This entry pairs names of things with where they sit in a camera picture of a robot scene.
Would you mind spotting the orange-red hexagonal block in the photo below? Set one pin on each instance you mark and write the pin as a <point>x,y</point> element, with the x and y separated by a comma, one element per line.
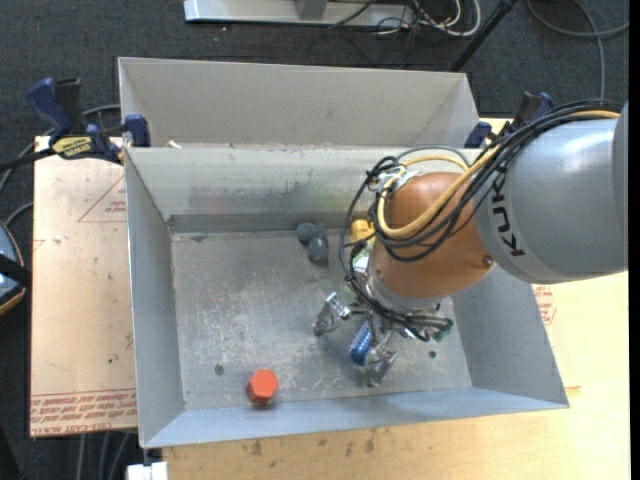
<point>261,386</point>

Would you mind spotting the black cylinder on white bracket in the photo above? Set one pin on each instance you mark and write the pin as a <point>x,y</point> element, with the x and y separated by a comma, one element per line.
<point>363,232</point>

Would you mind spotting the grey metal bin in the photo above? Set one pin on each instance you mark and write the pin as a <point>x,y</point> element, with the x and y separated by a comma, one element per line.
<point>250,293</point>

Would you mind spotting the dark grey lumpy object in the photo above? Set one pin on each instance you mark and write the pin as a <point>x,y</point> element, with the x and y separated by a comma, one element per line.
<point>314,244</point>

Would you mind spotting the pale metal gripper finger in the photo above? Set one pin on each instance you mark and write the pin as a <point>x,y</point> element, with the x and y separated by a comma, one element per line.
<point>380,363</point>
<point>330,314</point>

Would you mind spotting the brown cardboard board, red print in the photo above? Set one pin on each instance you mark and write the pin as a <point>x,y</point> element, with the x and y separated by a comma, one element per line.
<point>80,278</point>

